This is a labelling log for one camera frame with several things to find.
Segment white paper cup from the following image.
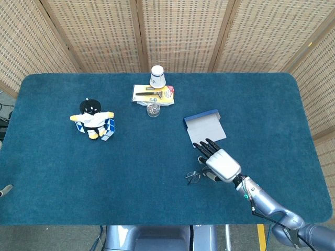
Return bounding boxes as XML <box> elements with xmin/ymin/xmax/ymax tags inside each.
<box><xmin>149</xmin><ymin>65</ymin><xmax>167</xmax><ymax>89</ymax></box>

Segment black eyeglasses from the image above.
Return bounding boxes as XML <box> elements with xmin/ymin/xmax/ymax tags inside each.
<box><xmin>185</xmin><ymin>168</ymin><xmax>211</xmax><ymax>186</ymax></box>

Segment blue white snake cube puzzle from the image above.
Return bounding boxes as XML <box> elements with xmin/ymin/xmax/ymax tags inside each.
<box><xmin>75</xmin><ymin>117</ymin><xmax>116</xmax><ymax>142</ymax></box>

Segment black equipment with cables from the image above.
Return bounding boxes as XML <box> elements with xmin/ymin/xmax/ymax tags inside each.
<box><xmin>0</xmin><ymin>101</ymin><xmax>14</xmax><ymax>142</ymax></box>

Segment clear jar of clips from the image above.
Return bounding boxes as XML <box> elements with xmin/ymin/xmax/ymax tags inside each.
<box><xmin>146</xmin><ymin>102</ymin><xmax>161</xmax><ymax>118</ymax></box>

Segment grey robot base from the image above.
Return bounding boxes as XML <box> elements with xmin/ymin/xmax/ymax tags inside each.
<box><xmin>104</xmin><ymin>224</ymin><xmax>218</xmax><ymax>251</ymax></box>

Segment woven bamboo screen panel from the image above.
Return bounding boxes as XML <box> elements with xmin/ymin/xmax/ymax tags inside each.
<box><xmin>136</xmin><ymin>0</ymin><xmax>236</xmax><ymax>74</ymax></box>
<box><xmin>0</xmin><ymin>0</ymin><xmax>82</xmax><ymax>99</ymax></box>
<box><xmin>40</xmin><ymin>0</ymin><xmax>144</xmax><ymax>74</ymax></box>
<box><xmin>287</xmin><ymin>23</ymin><xmax>335</xmax><ymax>207</ymax></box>
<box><xmin>209</xmin><ymin>0</ymin><xmax>335</xmax><ymax>74</ymax></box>

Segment black razor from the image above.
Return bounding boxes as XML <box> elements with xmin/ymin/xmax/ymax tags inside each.
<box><xmin>135</xmin><ymin>90</ymin><xmax>165</xmax><ymax>100</ymax></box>

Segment blue carpet table cover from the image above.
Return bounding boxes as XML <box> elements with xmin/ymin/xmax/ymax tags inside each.
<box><xmin>0</xmin><ymin>72</ymin><xmax>333</xmax><ymax>226</ymax></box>

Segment blue cable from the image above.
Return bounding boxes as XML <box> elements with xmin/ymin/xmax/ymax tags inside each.
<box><xmin>90</xmin><ymin>226</ymin><xmax>106</xmax><ymax>251</ymax></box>

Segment yellow floor tape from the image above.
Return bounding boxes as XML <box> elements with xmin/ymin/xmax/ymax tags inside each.
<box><xmin>257</xmin><ymin>224</ymin><xmax>267</xmax><ymax>251</ymax></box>

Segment yellow razor blister pack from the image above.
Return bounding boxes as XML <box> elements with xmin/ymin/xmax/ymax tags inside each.
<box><xmin>131</xmin><ymin>84</ymin><xmax>175</xmax><ymax>105</ymax></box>

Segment blue glasses case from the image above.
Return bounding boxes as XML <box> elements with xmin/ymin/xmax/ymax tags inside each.
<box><xmin>183</xmin><ymin>109</ymin><xmax>227</xmax><ymax>149</ymax></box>

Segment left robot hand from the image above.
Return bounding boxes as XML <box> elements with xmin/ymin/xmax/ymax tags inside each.
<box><xmin>0</xmin><ymin>184</ymin><xmax>14</xmax><ymax>198</ymax></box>

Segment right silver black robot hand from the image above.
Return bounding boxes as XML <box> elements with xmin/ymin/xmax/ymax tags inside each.
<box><xmin>193</xmin><ymin>138</ymin><xmax>242</xmax><ymax>184</ymax></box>

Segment white metal leg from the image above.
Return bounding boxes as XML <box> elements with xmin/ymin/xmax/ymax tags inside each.
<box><xmin>224</xmin><ymin>224</ymin><xmax>232</xmax><ymax>251</ymax></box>

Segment black plush doll white shirt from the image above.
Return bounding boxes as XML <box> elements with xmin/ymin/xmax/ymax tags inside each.
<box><xmin>69</xmin><ymin>98</ymin><xmax>115</xmax><ymax>140</ymax></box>

